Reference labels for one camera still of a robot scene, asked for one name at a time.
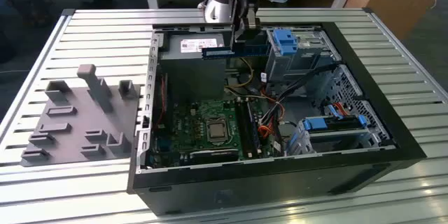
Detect black RAM slot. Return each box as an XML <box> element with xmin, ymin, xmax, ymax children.
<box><xmin>233</xmin><ymin>97</ymin><xmax>248</xmax><ymax>160</ymax></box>
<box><xmin>241</xmin><ymin>97</ymin><xmax>257</xmax><ymax>156</ymax></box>

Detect grey parts rack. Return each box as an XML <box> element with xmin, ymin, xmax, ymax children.
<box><xmin>20</xmin><ymin>63</ymin><xmax>142</xmax><ymax>167</ymax></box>

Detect blue drive bay latch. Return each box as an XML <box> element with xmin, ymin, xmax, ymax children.
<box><xmin>274</xmin><ymin>28</ymin><xmax>298</xmax><ymax>56</ymax></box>

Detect thick black cable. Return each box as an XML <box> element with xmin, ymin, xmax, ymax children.
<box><xmin>274</xmin><ymin>63</ymin><xmax>337</xmax><ymax>103</ymax></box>

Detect red data cable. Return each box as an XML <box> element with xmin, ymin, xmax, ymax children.
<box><xmin>333</xmin><ymin>102</ymin><xmax>354</xmax><ymax>116</ymax></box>

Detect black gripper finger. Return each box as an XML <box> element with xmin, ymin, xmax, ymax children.
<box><xmin>245</xmin><ymin>3</ymin><xmax>261</xmax><ymax>43</ymax></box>
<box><xmin>230</xmin><ymin>0</ymin><xmax>246</xmax><ymax>50</ymax></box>

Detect silver CPU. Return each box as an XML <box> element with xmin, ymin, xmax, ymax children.
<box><xmin>205</xmin><ymin>122</ymin><xmax>228</xmax><ymax>141</ymax></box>

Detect blue data cable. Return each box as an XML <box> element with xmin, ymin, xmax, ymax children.
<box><xmin>328</xmin><ymin>104</ymin><xmax>342</xmax><ymax>120</ymax></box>

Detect black expansion card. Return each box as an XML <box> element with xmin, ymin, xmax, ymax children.
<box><xmin>188</xmin><ymin>148</ymin><xmax>240</xmax><ymax>167</ymax></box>

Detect black and white wire bundle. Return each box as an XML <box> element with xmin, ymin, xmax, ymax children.
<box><xmin>258</xmin><ymin>95</ymin><xmax>286</xmax><ymax>127</ymax></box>

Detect hard disk in blue carrier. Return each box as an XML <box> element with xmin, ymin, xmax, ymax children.
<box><xmin>302</xmin><ymin>115</ymin><xmax>368</xmax><ymax>132</ymax></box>

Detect black PC case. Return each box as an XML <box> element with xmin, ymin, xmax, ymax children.
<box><xmin>125</xmin><ymin>20</ymin><xmax>428</xmax><ymax>216</ymax></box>

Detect green motherboard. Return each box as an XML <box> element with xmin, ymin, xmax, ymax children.
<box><xmin>149</xmin><ymin>98</ymin><xmax>281</xmax><ymax>168</ymax></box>

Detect grey power supply unit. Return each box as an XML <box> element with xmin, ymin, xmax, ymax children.
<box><xmin>157</xmin><ymin>33</ymin><xmax>234</xmax><ymax>102</ymax></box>

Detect orange and red wire bundle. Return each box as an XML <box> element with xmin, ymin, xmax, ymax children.
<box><xmin>257</xmin><ymin>125</ymin><xmax>278</xmax><ymax>140</ymax></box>

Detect white-latched RAM slot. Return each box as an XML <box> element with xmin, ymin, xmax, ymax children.
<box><xmin>236</xmin><ymin>97</ymin><xmax>253</xmax><ymax>158</ymax></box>

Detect grey metal drive cage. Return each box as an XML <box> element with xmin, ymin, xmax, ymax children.
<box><xmin>264</xmin><ymin>28</ymin><xmax>342</xmax><ymax>83</ymax></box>

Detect yellow wire bundle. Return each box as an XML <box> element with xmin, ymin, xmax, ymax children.
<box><xmin>222</xmin><ymin>60</ymin><xmax>256</xmax><ymax>96</ymax></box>

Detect grey metal disk bay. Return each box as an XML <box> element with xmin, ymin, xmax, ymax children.
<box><xmin>285</xmin><ymin>115</ymin><xmax>385</xmax><ymax>158</ymax></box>

